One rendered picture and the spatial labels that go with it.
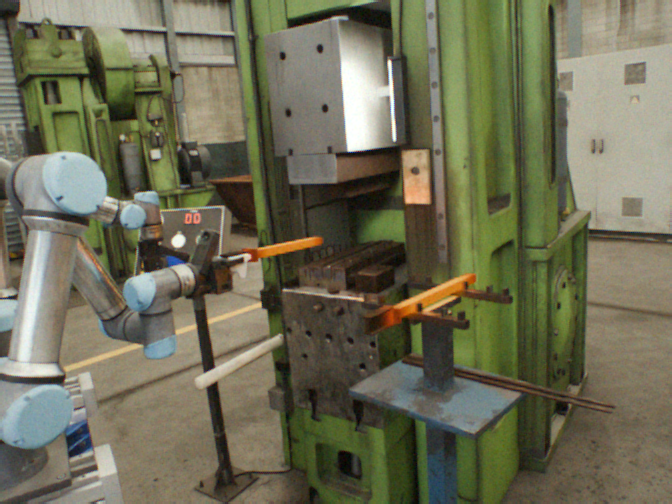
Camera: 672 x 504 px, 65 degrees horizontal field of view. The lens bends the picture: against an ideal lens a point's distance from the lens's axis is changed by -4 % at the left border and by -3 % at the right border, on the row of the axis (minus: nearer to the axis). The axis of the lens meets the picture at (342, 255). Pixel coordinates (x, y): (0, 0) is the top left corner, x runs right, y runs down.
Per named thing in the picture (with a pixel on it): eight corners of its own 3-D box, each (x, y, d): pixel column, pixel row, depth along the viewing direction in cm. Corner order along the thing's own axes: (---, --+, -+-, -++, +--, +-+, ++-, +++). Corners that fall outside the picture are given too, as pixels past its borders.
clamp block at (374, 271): (378, 294, 173) (376, 274, 171) (355, 291, 177) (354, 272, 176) (396, 284, 182) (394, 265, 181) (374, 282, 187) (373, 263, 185)
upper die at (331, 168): (337, 183, 172) (335, 153, 170) (289, 184, 183) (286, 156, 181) (400, 170, 205) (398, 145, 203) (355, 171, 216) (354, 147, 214)
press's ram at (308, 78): (371, 150, 162) (361, 11, 153) (275, 156, 184) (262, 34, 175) (431, 143, 196) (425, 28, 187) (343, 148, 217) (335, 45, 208)
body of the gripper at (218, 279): (215, 286, 140) (178, 298, 131) (211, 254, 139) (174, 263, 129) (236, 289, 136) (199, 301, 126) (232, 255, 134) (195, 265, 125)
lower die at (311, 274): (346, 290, 179) (344, 265, 178) (299, 285, 191) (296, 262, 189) (405, 261, 213) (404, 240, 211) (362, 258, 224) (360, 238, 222)
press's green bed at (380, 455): (391, 545, 187) (383, 429, 177) (307, 512, 208) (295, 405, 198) (453, 463, 231) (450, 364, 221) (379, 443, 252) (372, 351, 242)
